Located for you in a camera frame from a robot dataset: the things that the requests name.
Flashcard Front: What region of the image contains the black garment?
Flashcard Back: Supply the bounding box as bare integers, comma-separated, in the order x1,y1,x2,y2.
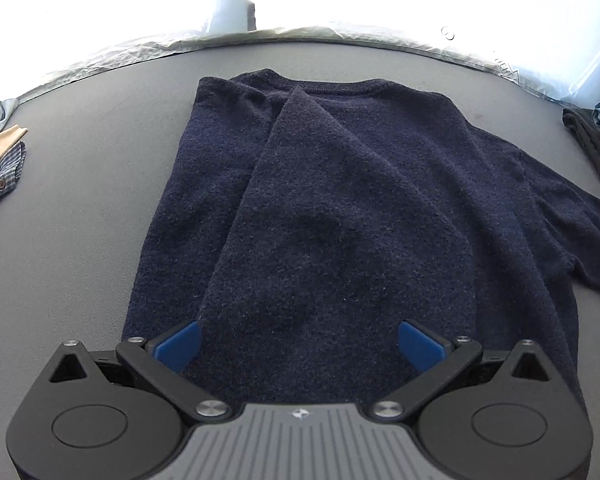
562,107,600,201

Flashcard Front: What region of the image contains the navy blue knit sweater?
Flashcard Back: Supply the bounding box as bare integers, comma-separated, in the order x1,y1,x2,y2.
121,69,600,406

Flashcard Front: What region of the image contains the blue plaid shirt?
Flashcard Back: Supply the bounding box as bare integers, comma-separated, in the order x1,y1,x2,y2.
0,141,27,212

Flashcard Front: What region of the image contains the beige garment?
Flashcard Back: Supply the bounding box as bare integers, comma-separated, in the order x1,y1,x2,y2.
0,126,29,173

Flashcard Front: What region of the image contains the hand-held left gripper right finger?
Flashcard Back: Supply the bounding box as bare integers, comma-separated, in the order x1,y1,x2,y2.
370,320,556,420

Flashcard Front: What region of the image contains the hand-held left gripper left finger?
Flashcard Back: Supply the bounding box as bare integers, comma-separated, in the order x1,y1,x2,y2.
47,321,231,419

